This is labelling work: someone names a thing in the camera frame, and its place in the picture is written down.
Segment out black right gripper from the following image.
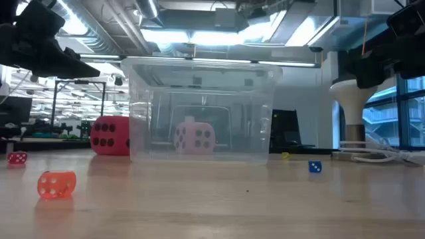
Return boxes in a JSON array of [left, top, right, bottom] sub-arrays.
[[345, 0, 425, 89]]

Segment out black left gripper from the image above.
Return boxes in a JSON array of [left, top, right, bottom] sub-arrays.
[[0, 0, 101, 80]]

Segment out large red foam die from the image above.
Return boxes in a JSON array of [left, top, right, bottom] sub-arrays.
[[90, 116, 131, 156]]

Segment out small red die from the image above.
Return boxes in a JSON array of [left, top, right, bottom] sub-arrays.
[[7, 151, 29, 165]]

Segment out small blue die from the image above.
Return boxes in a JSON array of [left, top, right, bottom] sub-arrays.
[[308, 160, 323, 174]]

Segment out small orange translucent die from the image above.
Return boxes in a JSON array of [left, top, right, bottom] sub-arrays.
[[37, 170, 77, 200]]

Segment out clear plastic storage bin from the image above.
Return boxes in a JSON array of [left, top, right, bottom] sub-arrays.
[[121, 56, 283, 165]]

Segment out white mushroom-shaped lamp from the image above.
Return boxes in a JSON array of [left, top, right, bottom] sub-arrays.
[[329, 78, 388, 163]]

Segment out background bench robots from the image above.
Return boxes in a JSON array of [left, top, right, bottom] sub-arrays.
[[19, 119, 94, 139]]

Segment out black monitor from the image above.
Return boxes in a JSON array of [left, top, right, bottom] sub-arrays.
[[0, 96, 33, 126]]

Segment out large pink foam die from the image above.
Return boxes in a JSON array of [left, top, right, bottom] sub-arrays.
[[174, 121, 216, 155]]

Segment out black metal frame stand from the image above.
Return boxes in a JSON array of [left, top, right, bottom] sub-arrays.
[[51, 79, 107, 133]]

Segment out white cable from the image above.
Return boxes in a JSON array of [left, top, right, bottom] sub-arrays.
[[338, 129, 425, 167]]

